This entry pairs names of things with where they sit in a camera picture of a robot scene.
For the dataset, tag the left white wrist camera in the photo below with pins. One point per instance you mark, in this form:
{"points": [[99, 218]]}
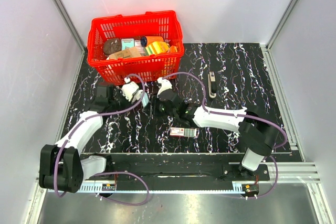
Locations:
{"points": [[130, 90]]}

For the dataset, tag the brown round cookie pack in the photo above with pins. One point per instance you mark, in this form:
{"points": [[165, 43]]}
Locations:
{"points": [[111, 46]]}

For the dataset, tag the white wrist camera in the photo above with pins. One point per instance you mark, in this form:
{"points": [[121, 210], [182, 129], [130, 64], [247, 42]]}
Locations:
{"points": [[130, 90], [165, 87]]}

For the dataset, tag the teal white small box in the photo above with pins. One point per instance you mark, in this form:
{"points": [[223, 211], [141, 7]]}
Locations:
{"points": [[127, 43]]}

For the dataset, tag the orange cylindrical can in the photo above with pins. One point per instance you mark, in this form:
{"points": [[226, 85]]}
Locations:
{"points": [[146, 40]]}

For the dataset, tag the brown cardboard box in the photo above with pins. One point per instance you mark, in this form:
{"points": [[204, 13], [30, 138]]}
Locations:
{"points": [[125, 54]]}

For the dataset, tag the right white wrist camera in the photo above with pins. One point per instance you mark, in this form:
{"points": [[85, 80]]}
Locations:
{"points": [[165, 87]]}

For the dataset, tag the red plastic shopping basket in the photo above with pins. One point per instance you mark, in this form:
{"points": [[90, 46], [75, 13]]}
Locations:
{"points": [[149, 68]]}

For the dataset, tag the orange snack packet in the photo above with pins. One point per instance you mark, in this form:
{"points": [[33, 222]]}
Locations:
{"points": [[173, 49]]}

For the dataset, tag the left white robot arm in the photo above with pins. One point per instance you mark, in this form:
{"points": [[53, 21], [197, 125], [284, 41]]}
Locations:
{"points": [[61, 167]]}

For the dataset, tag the small light blue stapler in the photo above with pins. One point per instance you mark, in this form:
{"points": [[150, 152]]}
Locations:
{"points": [[145, 100]]}

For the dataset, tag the white black stapler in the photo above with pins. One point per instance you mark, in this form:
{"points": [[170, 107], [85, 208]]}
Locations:
{"points": [[212, 86]]}

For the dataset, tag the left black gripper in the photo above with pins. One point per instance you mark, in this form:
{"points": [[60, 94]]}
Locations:
{"points": [[127, 104]]}

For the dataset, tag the aluminium frame rail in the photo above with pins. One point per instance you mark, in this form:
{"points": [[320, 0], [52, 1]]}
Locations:
{"points": [[221, 181]]}

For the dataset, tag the red white staples box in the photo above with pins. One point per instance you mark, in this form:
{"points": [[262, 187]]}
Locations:
{"points": [[184, 132]]}

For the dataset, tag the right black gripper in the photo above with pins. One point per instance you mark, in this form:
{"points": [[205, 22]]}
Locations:
{"points": [[155, 102]]}

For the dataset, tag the yellow green striped box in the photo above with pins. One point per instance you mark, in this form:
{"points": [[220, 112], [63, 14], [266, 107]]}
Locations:
{"points": [[157, 47]]}

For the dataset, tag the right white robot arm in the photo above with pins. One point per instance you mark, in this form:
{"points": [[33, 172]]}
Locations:
{"points": [[257, 136]]}

